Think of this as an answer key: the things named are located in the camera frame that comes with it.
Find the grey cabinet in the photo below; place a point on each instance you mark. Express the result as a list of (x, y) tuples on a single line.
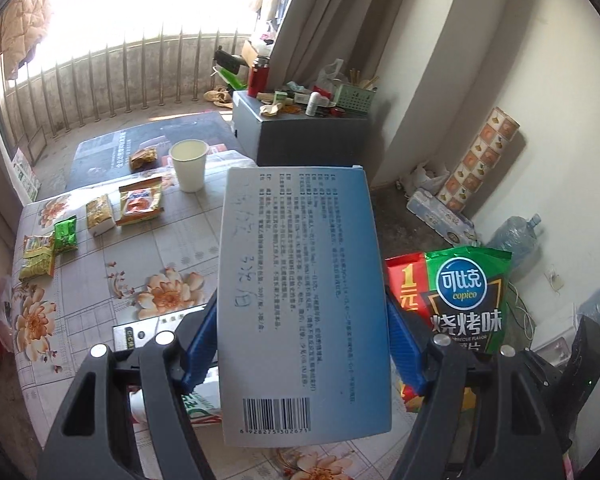
[(310, 140)]

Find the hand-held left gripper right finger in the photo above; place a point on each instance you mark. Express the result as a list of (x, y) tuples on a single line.
[(405, 345)]

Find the clear plastic bag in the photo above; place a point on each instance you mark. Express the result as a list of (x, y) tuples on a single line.
[(332, 74)]

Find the orange snack packet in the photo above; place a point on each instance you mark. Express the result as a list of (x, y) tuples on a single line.
[(140, 202)]

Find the hanging padded quilt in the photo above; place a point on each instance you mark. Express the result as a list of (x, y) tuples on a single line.
[(24, 15)]

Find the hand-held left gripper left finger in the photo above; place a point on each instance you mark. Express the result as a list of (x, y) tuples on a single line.
[(202, 340)]

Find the green yellow snack packet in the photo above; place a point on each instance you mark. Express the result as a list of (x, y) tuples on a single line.
[(38, 257)]

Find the dark printed mat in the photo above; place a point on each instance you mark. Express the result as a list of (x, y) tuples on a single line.
[(129, 135)]

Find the brown snack packet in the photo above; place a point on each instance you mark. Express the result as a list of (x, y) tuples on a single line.
[(143, 157)]

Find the large blue water jug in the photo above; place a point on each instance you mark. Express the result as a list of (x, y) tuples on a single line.
[(517, 237)]

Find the black white flat box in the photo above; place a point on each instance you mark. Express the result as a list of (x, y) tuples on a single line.
[(139, 332)]

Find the pair of slippers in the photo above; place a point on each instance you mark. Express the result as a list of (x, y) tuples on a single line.
[(219, 96)]

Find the balcony railing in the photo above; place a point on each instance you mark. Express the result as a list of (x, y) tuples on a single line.
[(104, 80)]

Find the pack of tissue rolls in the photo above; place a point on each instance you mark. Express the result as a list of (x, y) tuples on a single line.
[(442, 216)]

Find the green dustpan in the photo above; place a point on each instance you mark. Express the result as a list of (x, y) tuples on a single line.
[(232, 79)]

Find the floral tablecloth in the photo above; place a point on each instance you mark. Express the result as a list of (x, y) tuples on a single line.
[(129, 270)]

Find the green white carton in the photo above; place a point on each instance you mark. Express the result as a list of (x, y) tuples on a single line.
[(202, 402)]

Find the green white cardboard box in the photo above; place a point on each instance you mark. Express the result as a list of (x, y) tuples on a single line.
[(25, 175)]

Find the green red chips packet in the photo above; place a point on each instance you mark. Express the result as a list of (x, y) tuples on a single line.
[(460, 300)]

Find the wall socket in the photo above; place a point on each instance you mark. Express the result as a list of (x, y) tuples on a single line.
[(555, 280)]

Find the checkered patterned roll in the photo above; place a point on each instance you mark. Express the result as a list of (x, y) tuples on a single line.
[(480, 160)]

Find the blue white medicine box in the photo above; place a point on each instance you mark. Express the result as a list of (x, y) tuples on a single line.
[(300, 285)]

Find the grey curtain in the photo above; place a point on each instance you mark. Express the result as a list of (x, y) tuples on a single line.
[(360, 10)]

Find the red thermos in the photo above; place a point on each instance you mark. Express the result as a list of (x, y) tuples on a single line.
[(258, 77)]

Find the white bottle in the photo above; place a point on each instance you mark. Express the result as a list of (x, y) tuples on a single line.
[(314, 104)]

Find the pale yellow snack packet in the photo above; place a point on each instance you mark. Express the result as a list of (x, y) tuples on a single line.
[(100, 215)]

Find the green plastic storage basket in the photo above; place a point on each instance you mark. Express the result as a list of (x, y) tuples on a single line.
[(355, 99)]

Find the small green snack packet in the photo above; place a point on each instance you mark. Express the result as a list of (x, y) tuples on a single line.
[(65, 234)]

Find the white paper cup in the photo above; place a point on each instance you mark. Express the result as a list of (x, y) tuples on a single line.
[(189, 167)]

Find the translucent white plastic bag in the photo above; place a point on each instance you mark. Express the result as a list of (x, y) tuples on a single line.
[(2, 307)]

